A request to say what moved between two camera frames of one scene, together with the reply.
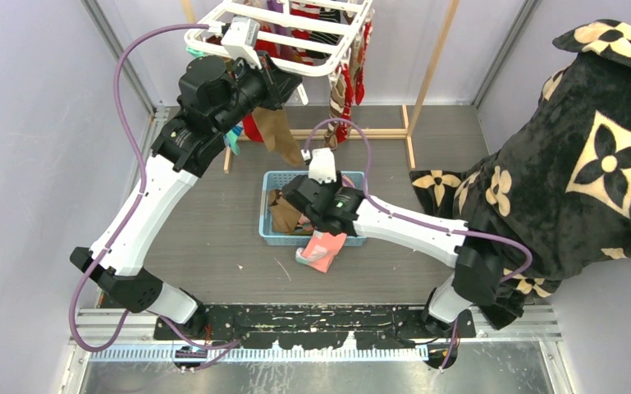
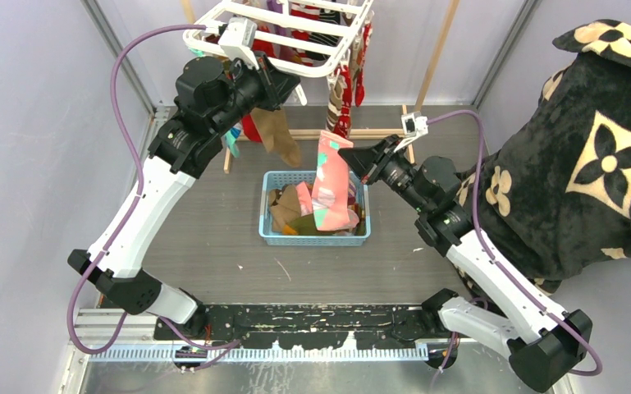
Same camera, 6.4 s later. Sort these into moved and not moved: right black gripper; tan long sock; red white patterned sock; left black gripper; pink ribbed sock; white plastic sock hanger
Moved: right black gripper; pink ribbed sock
Not moved: tan long sock; left black gripper; white plastic sock hanger; red white patterned sock
